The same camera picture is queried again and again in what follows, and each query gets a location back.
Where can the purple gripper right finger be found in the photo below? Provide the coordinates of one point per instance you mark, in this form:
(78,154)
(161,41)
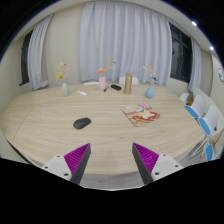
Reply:
(153,166)

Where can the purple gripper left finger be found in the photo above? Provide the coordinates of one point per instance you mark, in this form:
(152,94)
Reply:
(71,166)

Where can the black computer mouse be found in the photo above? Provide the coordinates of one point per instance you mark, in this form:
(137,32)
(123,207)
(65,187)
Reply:
(81,123)

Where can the blue vase with flowers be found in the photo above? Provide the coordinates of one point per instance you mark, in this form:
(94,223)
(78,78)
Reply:
(150,91)

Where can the white remote control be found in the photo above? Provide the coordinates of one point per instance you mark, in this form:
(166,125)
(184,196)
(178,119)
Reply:
(82,93)

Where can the white blue chair near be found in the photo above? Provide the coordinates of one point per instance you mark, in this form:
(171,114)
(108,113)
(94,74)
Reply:
(210,152)

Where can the white blue chair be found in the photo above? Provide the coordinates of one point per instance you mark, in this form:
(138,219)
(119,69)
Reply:
(208,124)
(197,108)
(210,152)

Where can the white blue chair far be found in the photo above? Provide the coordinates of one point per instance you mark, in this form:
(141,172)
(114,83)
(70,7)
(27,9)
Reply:
(197,108)

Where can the white chair far right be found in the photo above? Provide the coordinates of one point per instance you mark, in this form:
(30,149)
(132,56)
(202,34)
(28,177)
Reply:
(184,97)

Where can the white blue chair middle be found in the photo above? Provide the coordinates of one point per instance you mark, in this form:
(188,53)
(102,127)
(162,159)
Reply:
(208,124)

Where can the black remote case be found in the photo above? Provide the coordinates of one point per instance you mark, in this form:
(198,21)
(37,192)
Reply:
(118,88)

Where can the pink vase with flowers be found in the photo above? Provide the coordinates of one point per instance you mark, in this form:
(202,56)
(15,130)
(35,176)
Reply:
(102,73)

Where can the white chair behind table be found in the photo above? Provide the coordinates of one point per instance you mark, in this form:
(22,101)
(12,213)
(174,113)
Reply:
(124,80)

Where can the copper thermos bottle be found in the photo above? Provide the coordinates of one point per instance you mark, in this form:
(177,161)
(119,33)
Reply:
(128,86)

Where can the green vase with flowers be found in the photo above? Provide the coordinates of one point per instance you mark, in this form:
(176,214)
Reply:
(62,75)

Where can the right white curtain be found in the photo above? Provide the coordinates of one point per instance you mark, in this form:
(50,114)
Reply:
(195,79)

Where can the white curtain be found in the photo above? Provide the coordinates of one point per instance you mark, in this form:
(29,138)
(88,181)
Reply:
(195,79)
(126,37)
(35,49)

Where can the left dark window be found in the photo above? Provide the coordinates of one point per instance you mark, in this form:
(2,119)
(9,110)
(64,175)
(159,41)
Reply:
(24,59)

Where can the dark window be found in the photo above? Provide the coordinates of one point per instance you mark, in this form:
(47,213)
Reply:
(24,59)
(181,55)

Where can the right dark window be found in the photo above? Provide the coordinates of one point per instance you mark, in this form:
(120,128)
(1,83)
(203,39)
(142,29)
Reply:
(181,55)

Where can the left white curtain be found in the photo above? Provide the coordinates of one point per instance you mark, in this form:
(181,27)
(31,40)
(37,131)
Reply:
(35,49)

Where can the centre white curtain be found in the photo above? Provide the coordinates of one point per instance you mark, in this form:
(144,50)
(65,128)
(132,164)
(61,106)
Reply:
(126,37)

